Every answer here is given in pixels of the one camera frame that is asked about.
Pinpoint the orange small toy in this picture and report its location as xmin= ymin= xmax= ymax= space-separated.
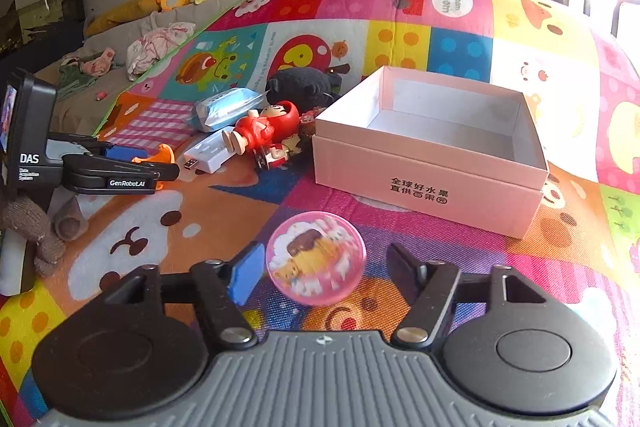
xmin=131 ymin=144 xmax=180 ymax=191

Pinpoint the pink cardboard box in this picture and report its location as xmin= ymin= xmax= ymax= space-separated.
xmin=312 ymin=66 xmax=548 ymax=239

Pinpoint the colourful cartoon play mat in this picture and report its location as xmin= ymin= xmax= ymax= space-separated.
xmin=1 ymin=0 xmax=639 ymax=426

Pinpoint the cartoon figure keychain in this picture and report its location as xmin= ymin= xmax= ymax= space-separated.
xmin=254 ymin=134 xmax=303 ymax=171

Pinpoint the pink round cartoon disc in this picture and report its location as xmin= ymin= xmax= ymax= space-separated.
xmin=265 ymin=210 xmax=367 ymax=307

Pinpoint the black plush toy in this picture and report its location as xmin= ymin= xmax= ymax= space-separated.
xmin=265 ymin=67 xmax=342 ymax=113

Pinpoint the red cartoon keychain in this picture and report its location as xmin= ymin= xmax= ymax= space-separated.
xmin=299 ymin=107 xmax=324 ymax=138

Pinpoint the pink white cloth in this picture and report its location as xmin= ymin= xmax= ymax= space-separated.
xmin=126 ymin=22 xmax=195 ymax=81

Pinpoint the white usb adapter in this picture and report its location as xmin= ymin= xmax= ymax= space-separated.
xmin=183 ymin=127 xmax=235 ymax=174

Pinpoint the blue tissue pack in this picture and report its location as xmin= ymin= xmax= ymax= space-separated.
xmin=190 ymin=88 xmax=266 ymax=132

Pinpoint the knit gloved left hand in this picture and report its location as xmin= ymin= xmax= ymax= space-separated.
xmin=1 ymin=195 xmax=89 ymax=277

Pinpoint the red cartoon figure toy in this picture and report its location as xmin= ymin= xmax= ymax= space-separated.
xmin=224 ymin=101 xmax=299 ymax=156

